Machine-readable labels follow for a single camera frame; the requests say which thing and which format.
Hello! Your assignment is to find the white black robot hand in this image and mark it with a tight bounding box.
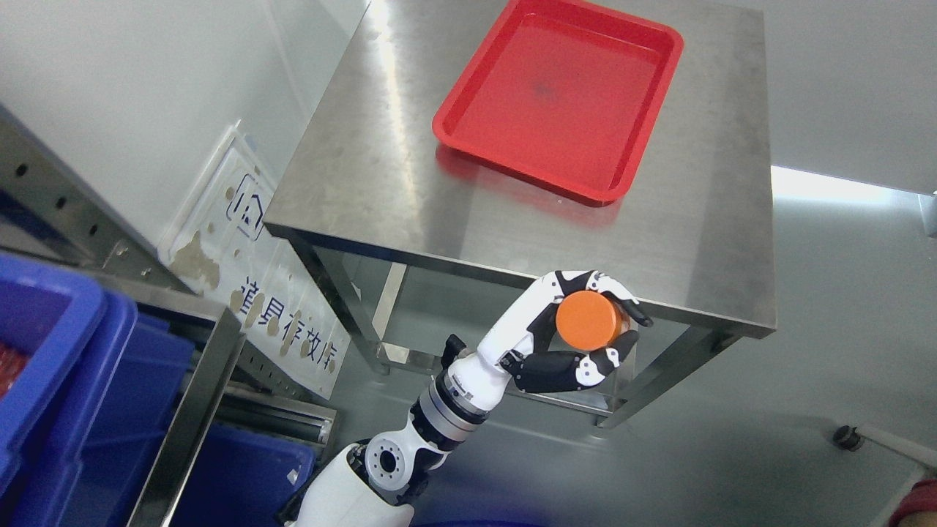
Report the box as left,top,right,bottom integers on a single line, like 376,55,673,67
408,270,653,446

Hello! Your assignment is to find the orange cylindrical capacitor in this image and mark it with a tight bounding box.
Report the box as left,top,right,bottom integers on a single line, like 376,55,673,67
556,291,632,351

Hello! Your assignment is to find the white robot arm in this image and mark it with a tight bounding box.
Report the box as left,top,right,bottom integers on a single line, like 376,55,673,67
287,417,459,526

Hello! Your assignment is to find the metal shelf rack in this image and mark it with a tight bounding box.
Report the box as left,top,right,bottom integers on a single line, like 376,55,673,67
2,111,337,526

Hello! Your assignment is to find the stainless steel table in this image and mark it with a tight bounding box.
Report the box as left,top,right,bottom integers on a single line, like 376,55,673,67
265,1,777,430

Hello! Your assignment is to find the red plastic tray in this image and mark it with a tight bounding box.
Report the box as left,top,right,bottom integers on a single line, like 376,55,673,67
432,1,684,206

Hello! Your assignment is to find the blue bin lower left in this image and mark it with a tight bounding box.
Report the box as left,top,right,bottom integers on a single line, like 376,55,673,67
171,423,317,526

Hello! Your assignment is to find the blue bin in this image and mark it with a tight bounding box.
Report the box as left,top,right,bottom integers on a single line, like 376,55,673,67
2,253,194,526
171,423,317,526

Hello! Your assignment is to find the white floor sign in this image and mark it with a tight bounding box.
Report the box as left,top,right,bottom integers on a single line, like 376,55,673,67
158,126,351,400

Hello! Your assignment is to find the black caster wheel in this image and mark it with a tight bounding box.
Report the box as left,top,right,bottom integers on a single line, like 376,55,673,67
831,426,865,452

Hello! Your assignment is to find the blue bin upper left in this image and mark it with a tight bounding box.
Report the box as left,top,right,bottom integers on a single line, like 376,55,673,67
2,253,194,526

